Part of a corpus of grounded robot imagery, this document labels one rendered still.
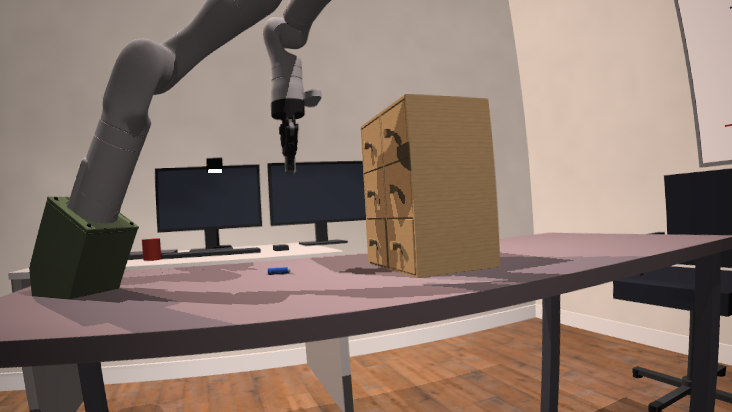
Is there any small brown chest of drawers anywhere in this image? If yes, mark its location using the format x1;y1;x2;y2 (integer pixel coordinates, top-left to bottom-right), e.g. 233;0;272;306
361;94;500;278

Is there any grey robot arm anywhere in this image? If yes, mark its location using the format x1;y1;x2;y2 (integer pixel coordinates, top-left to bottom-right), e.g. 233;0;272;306
67;0;331;223

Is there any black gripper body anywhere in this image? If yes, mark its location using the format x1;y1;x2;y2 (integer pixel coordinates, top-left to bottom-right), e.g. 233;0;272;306
271;98;305;140

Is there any blue aa battery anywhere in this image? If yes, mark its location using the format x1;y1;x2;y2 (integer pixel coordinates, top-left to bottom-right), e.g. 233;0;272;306
268;267;290;275

